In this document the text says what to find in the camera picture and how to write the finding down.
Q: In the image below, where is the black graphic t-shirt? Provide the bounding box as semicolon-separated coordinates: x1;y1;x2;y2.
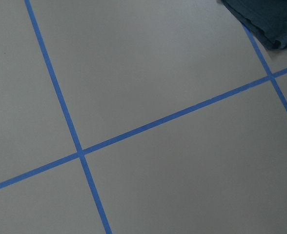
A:
222;0;287;50

